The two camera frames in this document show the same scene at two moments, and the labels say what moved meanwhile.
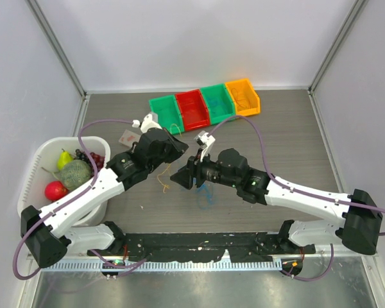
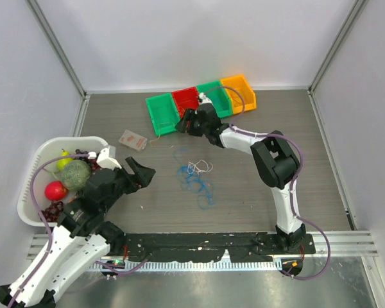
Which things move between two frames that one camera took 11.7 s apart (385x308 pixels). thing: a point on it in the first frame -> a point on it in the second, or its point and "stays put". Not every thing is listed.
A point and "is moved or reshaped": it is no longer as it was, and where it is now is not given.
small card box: [129, 138] stays put
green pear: [64, 158] stays put
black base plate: [203, 246] stays put
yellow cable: [171, 127] is moved or reshaped
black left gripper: [178, 148] -> [142, 177]
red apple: [55, 190] stays put
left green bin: [169, 117] stays put
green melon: [76, 172] stays put
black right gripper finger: [184, 177] -> [181, 126]
